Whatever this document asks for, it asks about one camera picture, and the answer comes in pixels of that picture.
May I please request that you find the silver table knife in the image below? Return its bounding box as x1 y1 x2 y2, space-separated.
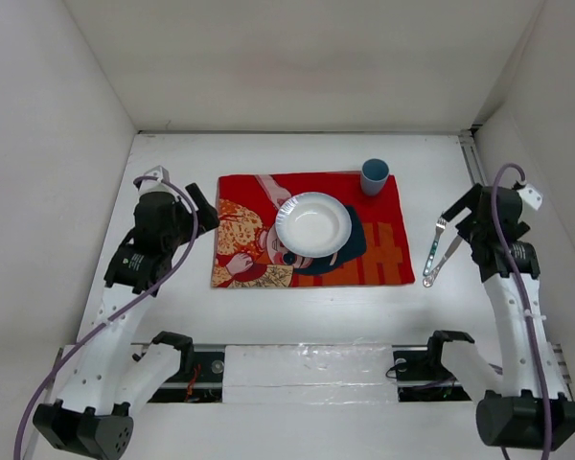
423 236 463 288

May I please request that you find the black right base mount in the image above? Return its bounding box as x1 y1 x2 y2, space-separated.
385 331 474 403

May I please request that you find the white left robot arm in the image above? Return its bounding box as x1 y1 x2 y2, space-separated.
33 174 219 459

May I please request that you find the blue cup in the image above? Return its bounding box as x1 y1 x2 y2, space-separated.
360 158 390 196

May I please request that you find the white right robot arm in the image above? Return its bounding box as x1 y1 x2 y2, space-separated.
424 184 575 455

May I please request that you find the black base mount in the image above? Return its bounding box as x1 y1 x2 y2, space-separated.
131 331 225 403
385 331 474 403

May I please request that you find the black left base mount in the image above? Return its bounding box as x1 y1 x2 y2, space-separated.
131 331 225 403

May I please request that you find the white blue-rimmed plate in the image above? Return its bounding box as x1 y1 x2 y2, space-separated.
274 192 352 259

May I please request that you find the silver fork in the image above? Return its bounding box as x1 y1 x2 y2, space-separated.
423 217 448 277

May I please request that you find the aluminium rail on right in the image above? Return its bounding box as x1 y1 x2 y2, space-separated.
458 129 488 185

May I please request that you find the red patterned cloth placemat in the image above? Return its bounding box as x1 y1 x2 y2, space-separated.
211 172 415 288

